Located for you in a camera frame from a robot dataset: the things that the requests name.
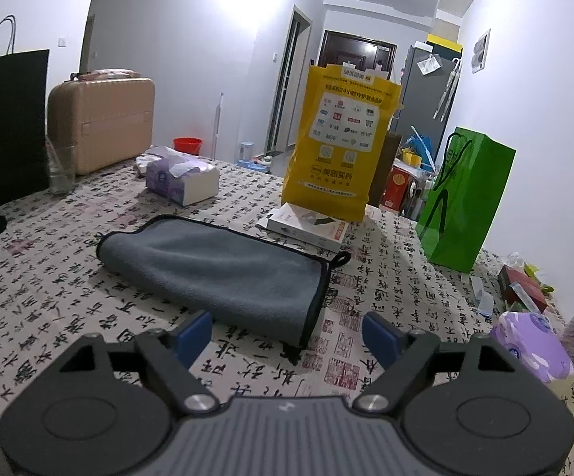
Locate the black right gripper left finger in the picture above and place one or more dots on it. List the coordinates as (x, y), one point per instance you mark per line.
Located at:
(107, 408)

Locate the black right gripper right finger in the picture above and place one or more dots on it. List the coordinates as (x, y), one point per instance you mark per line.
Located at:
(460, 408)

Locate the purple and grey towel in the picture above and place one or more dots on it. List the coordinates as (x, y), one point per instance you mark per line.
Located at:
(263, 287)

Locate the calligraphy print tablecloth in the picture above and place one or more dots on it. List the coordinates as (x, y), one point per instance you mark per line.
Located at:
(53, 290)

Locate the clear drinking glass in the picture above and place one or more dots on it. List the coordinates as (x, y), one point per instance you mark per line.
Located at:
(61, 167)

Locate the black paper bag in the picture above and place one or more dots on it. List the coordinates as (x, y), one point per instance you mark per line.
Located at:
(23, 154)

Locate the beige hard suitcase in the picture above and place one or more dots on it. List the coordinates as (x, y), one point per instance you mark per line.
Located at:
(103, 121)

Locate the crumpled white tissue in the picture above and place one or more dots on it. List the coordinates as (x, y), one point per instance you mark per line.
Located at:
(154, 153)

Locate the green paper shopping bag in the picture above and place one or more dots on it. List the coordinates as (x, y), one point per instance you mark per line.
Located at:
(464, 199)

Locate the purple tissue box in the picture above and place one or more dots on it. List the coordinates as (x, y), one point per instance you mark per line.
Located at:
(183, 180)

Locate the red plastic bucket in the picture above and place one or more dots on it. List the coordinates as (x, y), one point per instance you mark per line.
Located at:
(188, 145)

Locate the white flat box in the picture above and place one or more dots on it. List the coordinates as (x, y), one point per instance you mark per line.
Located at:
(307, 226)

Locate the yellow paper delivery bag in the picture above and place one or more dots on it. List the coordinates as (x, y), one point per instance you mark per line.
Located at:
(344, 122)

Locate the grey refrigerator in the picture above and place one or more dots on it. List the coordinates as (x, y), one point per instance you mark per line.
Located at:
(427, 85)

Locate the dark brown entrance door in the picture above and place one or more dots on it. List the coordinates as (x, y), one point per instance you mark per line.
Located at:
(339, 48)

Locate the wall picture frame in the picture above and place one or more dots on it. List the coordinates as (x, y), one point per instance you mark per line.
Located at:
(479, 53)

